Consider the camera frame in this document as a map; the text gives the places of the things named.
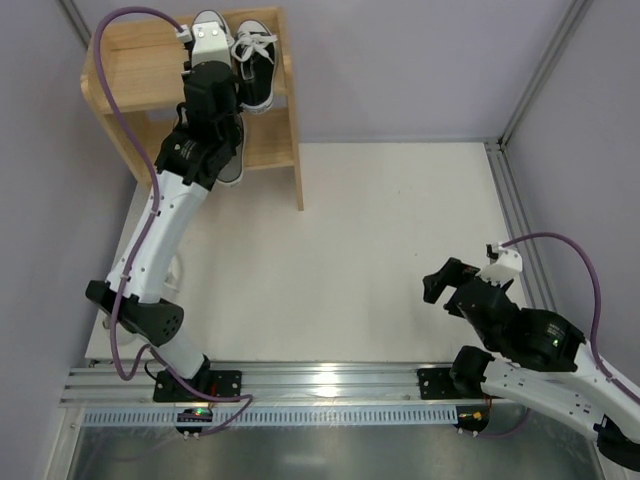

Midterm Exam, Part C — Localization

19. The grey slotted cable duct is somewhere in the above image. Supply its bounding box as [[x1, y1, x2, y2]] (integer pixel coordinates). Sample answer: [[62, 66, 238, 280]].
[[81, 404, 458, 428]]

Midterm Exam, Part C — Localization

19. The black canvas sneaker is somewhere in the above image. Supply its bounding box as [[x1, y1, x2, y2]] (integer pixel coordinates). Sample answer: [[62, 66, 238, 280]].
[[231, 19, 279, 114], [191, 10, 232, 48]]

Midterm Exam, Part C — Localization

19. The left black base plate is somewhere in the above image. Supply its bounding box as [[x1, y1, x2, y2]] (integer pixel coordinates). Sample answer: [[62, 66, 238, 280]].
[[152, 370, 242, 403]]

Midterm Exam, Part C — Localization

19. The left corner aluminium post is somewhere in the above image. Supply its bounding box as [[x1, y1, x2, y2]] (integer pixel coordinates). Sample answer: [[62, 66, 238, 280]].
[[56, 0, 92, 49]]

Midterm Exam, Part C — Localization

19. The wooden two-tier shoe shelf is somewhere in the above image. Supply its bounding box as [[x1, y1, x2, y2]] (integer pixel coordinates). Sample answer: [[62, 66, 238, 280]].
[[81, 6, 302, 187]]

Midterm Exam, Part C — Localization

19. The right corner aluminium post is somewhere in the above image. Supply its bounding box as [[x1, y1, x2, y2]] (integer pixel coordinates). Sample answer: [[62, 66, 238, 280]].
[[498, 0, 594, 149]]

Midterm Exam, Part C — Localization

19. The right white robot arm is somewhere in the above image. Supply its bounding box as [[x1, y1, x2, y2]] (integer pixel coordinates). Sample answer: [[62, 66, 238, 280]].
[[422, 250, 639, 471]]

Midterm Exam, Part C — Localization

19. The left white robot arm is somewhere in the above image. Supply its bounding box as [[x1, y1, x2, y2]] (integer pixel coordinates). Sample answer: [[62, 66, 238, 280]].
[[86, 61, 245, 400]]

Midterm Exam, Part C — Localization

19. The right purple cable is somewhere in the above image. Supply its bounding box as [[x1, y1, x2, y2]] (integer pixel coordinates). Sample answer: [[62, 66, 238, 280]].
[[469, 231, 636, 441]]

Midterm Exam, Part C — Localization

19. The grey canvas sneaker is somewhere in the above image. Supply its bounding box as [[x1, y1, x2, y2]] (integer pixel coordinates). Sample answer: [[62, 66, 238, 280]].
[[217, 115, 247, 187]]

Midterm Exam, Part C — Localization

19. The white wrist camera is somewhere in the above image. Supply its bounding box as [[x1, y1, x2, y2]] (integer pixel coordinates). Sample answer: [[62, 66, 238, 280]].
[[476, 243, 523, 287], [176, 21, 232, 71]]

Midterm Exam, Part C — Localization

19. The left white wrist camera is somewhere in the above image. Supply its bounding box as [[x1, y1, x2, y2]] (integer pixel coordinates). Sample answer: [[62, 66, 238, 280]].
[[176, 21, 232, 71]]

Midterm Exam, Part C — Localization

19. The corner aluminium post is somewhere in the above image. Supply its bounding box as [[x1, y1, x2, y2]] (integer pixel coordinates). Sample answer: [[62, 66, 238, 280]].
[[56, 0, 92, 49], [498, 0, 594, 149]]

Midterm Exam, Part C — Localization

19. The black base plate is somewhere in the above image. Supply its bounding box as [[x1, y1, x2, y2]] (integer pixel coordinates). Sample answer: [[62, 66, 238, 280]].
[[416, 367, 483, 401], [152, 370, 242, 403]]

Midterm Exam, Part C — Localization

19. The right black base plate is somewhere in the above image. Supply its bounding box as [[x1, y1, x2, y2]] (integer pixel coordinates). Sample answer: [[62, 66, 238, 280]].
[[416, 367, 483, 401]]

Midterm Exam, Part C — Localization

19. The right aluminium frame rail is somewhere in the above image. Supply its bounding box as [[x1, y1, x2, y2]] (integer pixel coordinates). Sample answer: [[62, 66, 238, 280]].
[[484, 139, 558, 311]]

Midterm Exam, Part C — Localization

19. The white sneaker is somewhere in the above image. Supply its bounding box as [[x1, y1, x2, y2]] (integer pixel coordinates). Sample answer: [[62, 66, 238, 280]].
[[163, 253, 184, 295]]

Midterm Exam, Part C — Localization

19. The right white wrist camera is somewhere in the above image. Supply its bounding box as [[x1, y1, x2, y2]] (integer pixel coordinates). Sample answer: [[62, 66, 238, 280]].
[[476, 243, 523, 287]]

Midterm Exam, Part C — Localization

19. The purple cable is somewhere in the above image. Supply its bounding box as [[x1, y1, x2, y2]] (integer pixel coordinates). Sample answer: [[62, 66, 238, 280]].
[[92, 5, 254, 436], [469, 231, 636, 441]]

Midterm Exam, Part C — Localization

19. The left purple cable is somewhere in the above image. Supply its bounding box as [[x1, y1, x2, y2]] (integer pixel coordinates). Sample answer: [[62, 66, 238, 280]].
[[92, 5, 254, 436]]

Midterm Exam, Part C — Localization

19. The aluminium mounting rail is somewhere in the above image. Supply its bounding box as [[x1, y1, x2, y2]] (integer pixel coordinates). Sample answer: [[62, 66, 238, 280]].
[[60, 362, 473, 406]]

